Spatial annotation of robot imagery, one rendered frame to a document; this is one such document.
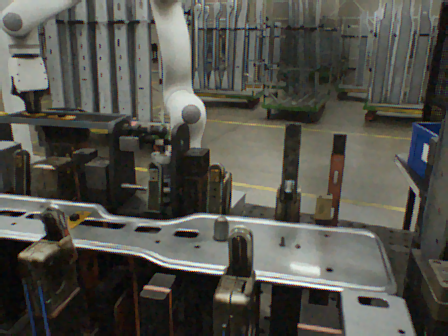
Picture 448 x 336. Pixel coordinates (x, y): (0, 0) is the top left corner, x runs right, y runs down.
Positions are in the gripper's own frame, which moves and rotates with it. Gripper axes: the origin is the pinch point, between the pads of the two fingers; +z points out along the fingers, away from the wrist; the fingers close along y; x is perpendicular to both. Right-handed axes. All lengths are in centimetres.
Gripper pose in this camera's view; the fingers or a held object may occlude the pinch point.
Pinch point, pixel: (33, 106)
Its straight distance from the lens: 135.8
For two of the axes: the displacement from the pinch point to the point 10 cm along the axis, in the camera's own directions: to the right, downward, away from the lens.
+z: -0.1, 9.5, 3.2
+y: -5.9, 2.5, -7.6
